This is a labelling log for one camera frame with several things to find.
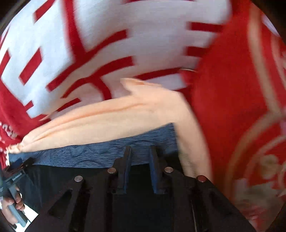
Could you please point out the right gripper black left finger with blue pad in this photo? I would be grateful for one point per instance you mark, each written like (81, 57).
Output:
(86, 205)

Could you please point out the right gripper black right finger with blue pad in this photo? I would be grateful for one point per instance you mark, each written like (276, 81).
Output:
(176, 202)

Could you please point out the peach cloth sheet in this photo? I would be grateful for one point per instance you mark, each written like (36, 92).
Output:
(148, 106)

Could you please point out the black pants blue patterned trim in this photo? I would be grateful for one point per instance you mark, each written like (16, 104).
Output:
(53, 168)

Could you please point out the red blanket white characters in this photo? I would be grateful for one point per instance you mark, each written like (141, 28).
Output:
(59, 55)

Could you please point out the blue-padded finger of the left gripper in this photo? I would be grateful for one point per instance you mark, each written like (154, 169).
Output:
(20, 164)

